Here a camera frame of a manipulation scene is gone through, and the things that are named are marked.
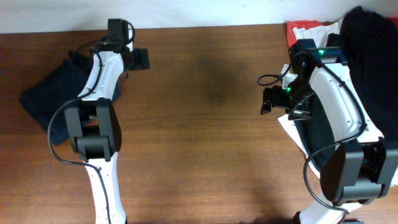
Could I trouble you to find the navy blue shorts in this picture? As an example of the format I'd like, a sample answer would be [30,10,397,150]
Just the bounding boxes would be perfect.
[19,51,121,146]

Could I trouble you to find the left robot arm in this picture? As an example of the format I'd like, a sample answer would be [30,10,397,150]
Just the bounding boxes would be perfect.
[64,19,134,224]

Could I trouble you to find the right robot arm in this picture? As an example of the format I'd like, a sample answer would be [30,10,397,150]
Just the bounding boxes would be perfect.
[261,39,397,224]

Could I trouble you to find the white garment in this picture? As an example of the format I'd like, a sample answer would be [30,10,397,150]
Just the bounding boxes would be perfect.
[276,18,398,187]

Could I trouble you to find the red orange garment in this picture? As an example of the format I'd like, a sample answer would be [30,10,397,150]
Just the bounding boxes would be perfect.
[287,14,397,51]

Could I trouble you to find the black garment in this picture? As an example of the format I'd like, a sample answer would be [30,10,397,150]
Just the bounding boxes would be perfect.
[295,6,397,171]

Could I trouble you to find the left black cable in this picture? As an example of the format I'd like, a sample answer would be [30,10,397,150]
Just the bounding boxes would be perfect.
[47,20,136,224]

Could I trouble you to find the black cable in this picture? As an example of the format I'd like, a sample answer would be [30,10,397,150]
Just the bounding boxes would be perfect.
[47,20,136,224]
[256,51,368,214]

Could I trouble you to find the right black cable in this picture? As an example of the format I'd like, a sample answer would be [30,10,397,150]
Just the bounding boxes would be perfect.
[256,51,368,214]

